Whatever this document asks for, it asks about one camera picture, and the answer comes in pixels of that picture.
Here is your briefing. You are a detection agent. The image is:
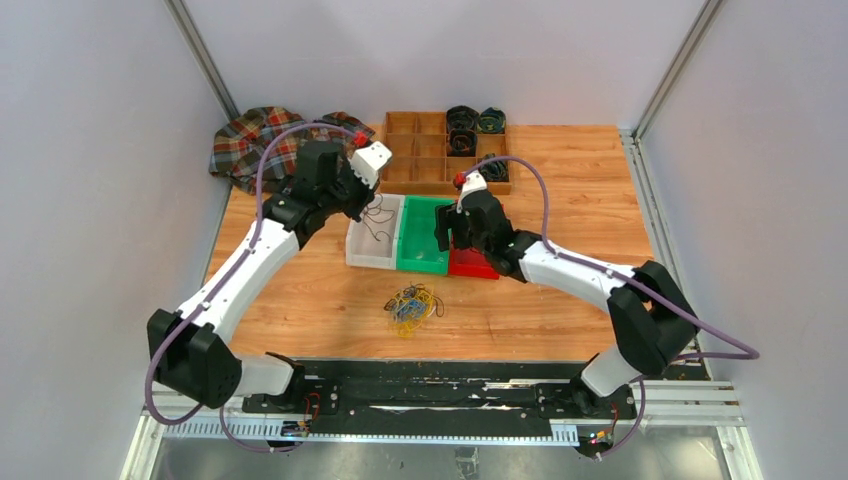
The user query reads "green plastic bin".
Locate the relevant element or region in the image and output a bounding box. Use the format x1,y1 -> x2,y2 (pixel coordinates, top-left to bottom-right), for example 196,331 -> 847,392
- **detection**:
396,195 -> 451,275

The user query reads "rolled dark tie top-left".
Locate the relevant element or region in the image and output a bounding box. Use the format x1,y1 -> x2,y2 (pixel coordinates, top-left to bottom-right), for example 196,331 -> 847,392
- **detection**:
445,105 -> 479,133

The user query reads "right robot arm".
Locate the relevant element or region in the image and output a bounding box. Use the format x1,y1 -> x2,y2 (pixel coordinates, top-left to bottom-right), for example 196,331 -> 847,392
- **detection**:
434,190 -> 699,417

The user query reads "white plastic bin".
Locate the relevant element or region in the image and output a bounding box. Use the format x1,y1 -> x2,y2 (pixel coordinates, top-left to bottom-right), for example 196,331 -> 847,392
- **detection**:
345,194 -> 406,270

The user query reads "rolled green tie top-right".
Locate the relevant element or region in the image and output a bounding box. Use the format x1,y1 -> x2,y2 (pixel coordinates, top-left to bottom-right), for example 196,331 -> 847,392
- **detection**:
476,107 -> 507,135

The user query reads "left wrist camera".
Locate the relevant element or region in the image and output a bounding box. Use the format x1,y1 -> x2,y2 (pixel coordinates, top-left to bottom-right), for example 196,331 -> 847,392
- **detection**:
349,132 -> 393,190

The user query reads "brown cable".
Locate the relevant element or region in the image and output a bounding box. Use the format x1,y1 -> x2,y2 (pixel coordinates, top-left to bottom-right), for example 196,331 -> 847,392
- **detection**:
360,193 -> 400,253

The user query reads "purple cable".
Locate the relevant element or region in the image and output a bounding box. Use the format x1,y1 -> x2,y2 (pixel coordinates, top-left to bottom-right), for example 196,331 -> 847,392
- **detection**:
460,154 -> 761,461
144,121 -> 364,456

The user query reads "wooden compartment tray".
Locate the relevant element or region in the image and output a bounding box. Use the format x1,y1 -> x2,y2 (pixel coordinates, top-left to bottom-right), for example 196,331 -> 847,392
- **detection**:
380,111 -> 512,196

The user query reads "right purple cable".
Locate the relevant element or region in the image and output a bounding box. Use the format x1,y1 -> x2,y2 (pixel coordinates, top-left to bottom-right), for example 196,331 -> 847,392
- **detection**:
460,154 -> 761,461

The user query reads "rolled green tie bottom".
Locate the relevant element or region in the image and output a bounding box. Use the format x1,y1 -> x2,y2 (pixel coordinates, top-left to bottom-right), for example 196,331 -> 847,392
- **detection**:
478,153 -> 510,182

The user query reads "aluminium rail frame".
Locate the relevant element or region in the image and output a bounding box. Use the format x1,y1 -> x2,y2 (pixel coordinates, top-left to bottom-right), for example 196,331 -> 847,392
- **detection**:
121,380 -> 761,479

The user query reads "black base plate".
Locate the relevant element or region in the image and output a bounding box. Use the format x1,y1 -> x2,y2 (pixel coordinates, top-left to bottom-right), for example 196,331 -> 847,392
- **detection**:
237,359 -> 637,438

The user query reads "rolled dark tie middle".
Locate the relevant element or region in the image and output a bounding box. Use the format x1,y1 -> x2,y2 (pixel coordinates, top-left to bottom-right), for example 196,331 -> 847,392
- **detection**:
447,129 -> 478,157

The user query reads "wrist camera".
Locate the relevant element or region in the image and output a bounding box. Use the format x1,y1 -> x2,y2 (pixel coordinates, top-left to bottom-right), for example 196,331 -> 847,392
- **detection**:
453,170 -> 488,214
349,132 -> 393,190

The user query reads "cable bundle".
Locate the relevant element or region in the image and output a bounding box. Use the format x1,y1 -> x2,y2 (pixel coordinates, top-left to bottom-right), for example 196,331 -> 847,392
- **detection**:
384,283 -> 446,339

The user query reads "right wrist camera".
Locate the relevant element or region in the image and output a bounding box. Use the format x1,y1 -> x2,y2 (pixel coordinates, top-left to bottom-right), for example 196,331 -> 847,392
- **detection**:
453,170 -> 488,214

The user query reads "red plastic bin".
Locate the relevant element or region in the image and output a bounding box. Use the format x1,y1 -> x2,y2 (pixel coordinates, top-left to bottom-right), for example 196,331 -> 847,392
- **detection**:
447,245 -> 500,280

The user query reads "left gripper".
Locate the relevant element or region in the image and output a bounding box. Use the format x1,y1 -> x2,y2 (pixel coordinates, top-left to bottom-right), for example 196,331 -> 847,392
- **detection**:
321,159 -> 380,223

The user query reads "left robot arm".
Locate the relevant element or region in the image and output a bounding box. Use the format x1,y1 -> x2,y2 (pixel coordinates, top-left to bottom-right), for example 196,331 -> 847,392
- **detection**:
147,140 -> 392,413

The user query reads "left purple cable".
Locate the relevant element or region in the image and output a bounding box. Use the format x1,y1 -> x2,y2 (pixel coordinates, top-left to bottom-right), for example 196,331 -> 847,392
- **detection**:
144,121 -> 364,456

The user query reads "plaid cloth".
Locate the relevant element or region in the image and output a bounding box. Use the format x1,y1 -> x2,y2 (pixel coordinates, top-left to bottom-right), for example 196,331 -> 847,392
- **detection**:
208,106 -> 376,195

